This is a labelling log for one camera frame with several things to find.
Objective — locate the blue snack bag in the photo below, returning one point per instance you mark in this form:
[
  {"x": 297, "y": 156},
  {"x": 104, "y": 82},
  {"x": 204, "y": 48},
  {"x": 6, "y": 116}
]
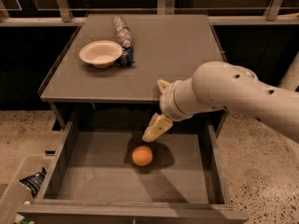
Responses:
[{"x": 34, "y": 182}]

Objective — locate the open grey top drawer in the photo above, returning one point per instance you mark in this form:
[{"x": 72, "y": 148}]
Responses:
[{"x": 92, "y": 180}]

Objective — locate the grey cabinet with counter top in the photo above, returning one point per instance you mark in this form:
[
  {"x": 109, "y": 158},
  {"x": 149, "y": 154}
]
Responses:
[{"x": 168, "y": 47}]

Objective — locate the orange fruit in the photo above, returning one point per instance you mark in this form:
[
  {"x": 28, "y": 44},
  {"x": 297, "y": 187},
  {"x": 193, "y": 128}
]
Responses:
[{"x": 142, "y": 156}]

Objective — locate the small dark blue can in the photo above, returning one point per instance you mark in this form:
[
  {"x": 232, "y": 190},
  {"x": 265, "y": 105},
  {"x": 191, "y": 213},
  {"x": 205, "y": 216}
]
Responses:
[{"x": 127, "y": 57}]

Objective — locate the metal window frame rail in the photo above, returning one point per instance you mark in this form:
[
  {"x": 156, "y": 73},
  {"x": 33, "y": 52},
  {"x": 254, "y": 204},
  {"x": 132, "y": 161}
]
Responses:
[{"x": 218, "y": 12}]

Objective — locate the clear plastic water bottle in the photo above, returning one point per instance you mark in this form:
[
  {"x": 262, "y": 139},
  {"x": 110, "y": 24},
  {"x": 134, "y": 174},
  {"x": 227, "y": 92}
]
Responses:
[{"x": 122, "y": 31}]

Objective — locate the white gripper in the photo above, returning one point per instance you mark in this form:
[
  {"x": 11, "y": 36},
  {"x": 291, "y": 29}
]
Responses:
[{"x": 167, "y": 102}]

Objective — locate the green packet in bin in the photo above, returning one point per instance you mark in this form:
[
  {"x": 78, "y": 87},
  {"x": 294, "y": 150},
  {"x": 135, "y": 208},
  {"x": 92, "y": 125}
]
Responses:
[{"x": 19, "y": 219}]

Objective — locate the white paper bowl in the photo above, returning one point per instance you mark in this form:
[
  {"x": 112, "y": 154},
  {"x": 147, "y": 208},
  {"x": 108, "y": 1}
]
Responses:
[{"x": 101, "y": 54}]

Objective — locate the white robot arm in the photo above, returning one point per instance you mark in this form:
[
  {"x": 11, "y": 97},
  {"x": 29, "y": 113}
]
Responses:
[{"x": 218, "y": 85}]

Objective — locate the clear plastic storage bin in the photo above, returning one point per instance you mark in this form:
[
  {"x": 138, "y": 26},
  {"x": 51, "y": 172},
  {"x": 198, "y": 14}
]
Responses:
[{"x": 16, "y": 194}]

